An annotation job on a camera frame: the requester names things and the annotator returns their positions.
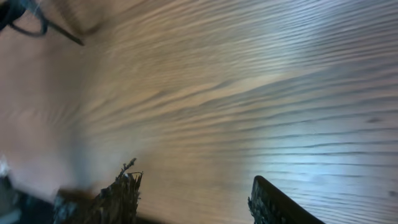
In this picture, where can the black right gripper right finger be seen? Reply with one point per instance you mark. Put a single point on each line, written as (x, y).
(269, 205)

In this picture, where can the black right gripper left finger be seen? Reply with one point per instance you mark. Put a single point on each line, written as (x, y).
(117, 203)

